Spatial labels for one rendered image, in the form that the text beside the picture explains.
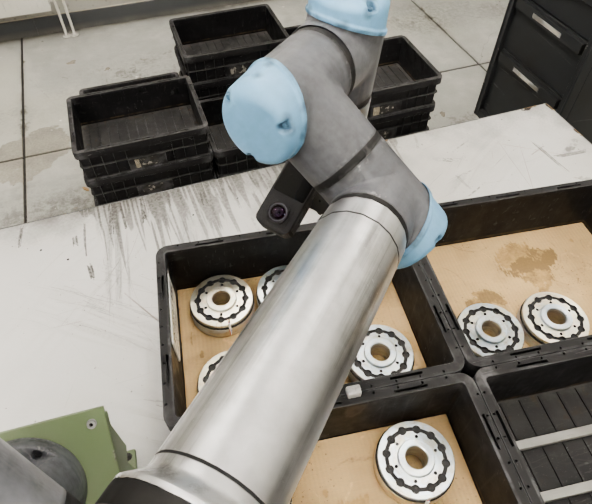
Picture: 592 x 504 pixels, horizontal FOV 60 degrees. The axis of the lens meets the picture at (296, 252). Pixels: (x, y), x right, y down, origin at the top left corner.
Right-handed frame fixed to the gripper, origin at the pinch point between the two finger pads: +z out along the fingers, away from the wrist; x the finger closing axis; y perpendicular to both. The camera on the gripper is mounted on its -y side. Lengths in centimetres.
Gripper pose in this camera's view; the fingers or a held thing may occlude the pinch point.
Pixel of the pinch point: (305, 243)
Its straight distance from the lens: 72.8
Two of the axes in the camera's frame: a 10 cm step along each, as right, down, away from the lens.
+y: 5.4, -6.5, 5.3
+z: -0.7, 6.0, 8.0
